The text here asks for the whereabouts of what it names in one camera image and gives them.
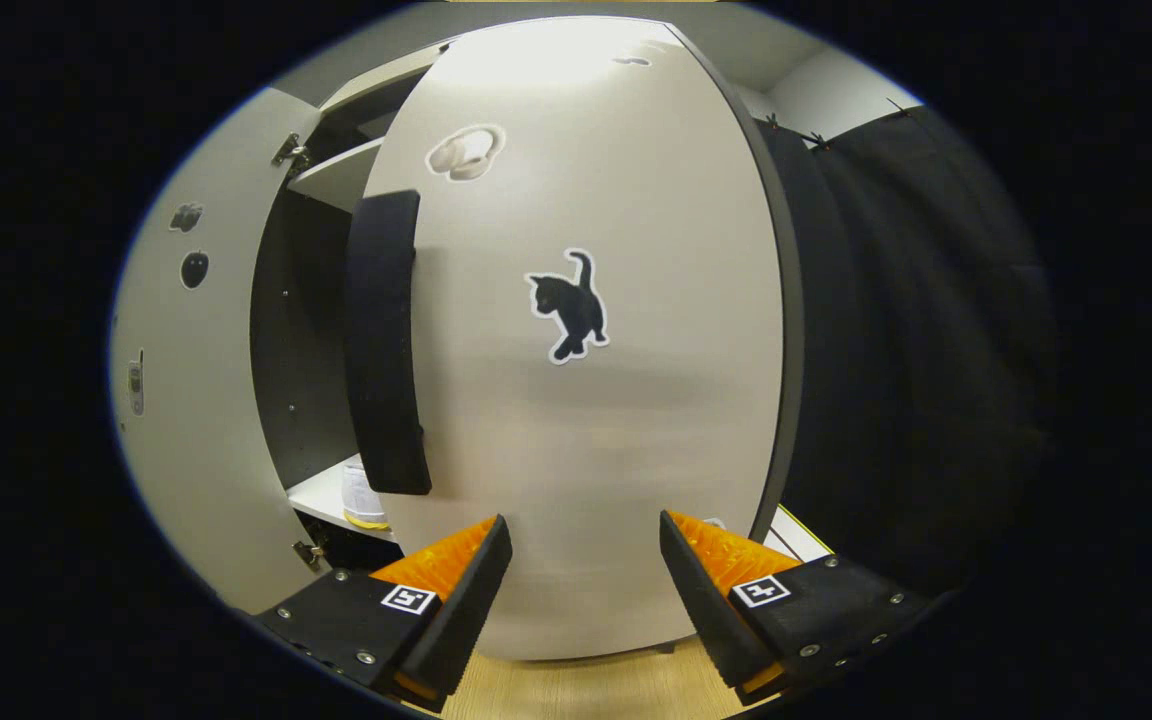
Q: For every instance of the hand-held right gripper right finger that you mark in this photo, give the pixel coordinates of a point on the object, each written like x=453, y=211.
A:
x=706, y=600

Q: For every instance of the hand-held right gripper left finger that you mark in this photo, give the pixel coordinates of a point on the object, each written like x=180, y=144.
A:
x=466, y=610

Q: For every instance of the white shoe with striped side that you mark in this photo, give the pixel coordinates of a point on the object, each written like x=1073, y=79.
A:
x=361, y=495

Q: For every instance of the light grey cabinet door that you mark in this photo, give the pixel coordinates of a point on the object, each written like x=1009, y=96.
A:
x=636, y=450
x=206, y=400

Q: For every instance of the grey white shoe cabinet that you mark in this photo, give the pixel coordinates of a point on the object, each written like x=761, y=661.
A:
x=306, y=350

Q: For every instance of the metal door hinge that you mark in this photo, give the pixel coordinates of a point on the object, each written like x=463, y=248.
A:
x=288, y=150
x=311, y=552

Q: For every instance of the white cabinet drawer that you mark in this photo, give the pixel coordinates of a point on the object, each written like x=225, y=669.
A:
x=376, y=80

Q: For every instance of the black backdrop cloth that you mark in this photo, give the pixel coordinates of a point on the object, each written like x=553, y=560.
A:
x=916, y=350

